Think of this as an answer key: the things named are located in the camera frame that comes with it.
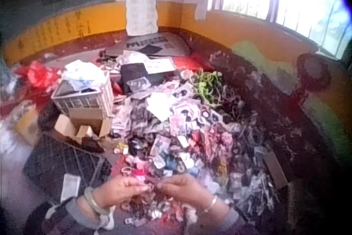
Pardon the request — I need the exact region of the person's right hand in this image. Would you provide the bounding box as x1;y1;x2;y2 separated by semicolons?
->
156;174;218;211

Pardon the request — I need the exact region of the person's left hand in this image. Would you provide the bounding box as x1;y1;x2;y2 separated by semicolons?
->
95;176;155;210

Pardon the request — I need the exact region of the small dark hair tie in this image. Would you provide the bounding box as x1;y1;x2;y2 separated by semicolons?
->
144;178;166;192

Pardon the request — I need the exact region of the green jade bangle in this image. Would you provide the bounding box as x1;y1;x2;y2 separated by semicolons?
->
83;187;105;216

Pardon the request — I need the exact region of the heap of packaged hair accessories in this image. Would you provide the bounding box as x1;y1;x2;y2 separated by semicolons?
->
109;50;280;227

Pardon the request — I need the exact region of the small clear white packet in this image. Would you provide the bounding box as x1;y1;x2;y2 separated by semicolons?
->
60;174;81;202

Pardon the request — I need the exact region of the black plastic crate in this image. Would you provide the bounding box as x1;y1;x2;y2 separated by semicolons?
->
22;133;113;203

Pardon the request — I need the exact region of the crumpled white paper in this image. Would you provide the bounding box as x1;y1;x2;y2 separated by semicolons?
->
145;91;177;122

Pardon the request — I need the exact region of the open brown cardboard box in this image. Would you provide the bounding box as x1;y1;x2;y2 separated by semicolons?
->
54;108;113;144

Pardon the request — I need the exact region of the white plastic crate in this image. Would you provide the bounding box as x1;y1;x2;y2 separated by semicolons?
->
51;71;115;119

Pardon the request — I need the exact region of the flat brown cardboard piece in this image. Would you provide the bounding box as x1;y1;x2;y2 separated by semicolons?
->
263;151;289;190

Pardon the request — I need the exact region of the black box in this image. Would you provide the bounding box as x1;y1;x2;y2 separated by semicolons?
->
120;63;177;94

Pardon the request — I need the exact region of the white paper sheet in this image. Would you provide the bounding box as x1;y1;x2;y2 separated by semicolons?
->
142;58;176;75

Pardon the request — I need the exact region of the white plastic bag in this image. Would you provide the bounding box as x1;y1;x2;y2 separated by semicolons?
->
62;59;107;91

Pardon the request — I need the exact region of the yellow cardboard carton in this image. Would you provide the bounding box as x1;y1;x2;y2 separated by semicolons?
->
12;105;41;145

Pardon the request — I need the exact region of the red plastic bag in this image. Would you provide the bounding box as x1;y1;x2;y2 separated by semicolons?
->
15;60;63;94

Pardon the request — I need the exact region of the dark round fan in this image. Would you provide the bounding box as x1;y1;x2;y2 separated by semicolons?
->
285;52;332;109

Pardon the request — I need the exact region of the silver bracelet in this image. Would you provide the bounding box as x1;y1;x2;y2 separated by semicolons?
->
202;195;219;215

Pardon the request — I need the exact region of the bunch of green hair ties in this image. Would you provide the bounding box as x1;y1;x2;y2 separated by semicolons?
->
191;70;224;106

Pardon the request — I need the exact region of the white paper wall poster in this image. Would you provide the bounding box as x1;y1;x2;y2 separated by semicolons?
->
125;0;160;36

